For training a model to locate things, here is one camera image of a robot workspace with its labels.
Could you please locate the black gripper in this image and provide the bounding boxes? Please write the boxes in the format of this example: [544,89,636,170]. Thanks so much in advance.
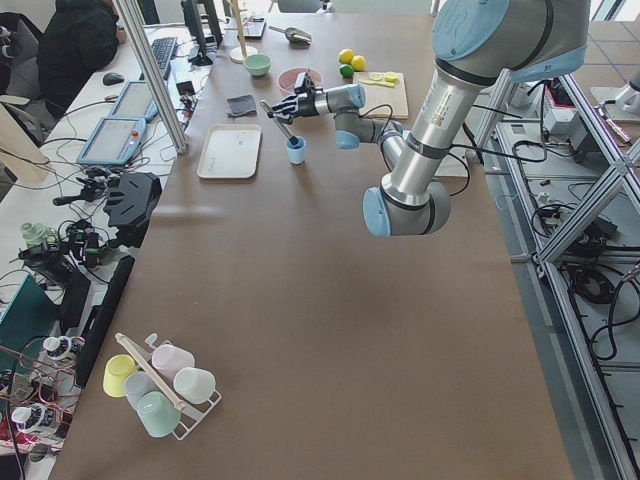
[267,93,316,123]

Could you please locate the steel muddler black tip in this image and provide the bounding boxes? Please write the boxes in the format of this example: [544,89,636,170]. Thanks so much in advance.
[260,99,301,148]

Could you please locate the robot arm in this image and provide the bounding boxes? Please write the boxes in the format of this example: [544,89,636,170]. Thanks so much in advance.
[268,0,590,237]
[590,73,639,123]

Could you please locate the light blue cup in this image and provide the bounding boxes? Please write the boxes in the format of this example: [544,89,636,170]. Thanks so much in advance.
[286,136,306,165]

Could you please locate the wooden cup tree stand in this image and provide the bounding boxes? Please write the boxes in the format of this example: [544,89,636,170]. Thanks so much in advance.
[225,0,258,64]

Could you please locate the steel ice scoop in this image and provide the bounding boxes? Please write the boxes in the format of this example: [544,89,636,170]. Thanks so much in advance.
[269,25,312,46]

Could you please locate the white cup rack with cups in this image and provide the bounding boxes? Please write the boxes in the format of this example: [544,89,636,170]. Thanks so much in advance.
[103,333,223,440]

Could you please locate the pink bowl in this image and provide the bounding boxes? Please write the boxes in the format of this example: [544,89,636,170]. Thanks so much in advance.
[277,68,323,97]

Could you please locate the grey folded cloth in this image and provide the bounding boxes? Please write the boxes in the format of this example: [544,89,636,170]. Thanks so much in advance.
[226,94,257,118]

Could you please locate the mint green bowl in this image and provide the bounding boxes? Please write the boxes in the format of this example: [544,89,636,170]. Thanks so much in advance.
[243,53,271,78]

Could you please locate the cream rabbit tray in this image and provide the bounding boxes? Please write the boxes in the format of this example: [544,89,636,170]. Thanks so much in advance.
[196,124,262,179]

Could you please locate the green lime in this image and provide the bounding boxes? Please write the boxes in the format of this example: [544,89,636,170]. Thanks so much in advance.
[339,64,354,78]

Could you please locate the whole lemon near board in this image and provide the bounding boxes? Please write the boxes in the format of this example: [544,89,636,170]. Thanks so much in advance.
[338,48,354,64]

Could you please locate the yellow plastic knife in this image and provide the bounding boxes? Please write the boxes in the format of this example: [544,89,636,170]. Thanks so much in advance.
[358,78,396,88]

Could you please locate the whole lemon outer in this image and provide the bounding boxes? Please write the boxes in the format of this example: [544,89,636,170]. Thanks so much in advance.
[350,55,367,72]

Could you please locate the wooden cutting board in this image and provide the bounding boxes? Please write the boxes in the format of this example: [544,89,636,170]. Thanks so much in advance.
[353,71,409,120]

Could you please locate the black keyboard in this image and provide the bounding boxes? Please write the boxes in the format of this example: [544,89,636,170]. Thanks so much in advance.
[151,37,178,80]

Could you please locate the blue teach pendant far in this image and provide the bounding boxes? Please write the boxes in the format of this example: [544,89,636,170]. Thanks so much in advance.
[111,81,158,121]

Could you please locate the blue teach pendant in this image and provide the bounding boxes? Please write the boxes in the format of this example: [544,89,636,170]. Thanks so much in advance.
[111,81,158,121]
[76,116,147,166]

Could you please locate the blue teach pendant near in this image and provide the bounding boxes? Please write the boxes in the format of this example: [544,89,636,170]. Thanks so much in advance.
[76,116,147,166]

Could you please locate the black computer mouse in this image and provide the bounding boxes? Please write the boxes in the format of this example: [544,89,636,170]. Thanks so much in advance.
[102,72,125,86]

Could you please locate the seated person black clothes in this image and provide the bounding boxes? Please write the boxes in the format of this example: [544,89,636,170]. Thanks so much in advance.
[36,0,126,119]

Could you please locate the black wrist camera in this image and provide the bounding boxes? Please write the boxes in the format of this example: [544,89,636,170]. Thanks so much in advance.
[293,70,316,95]

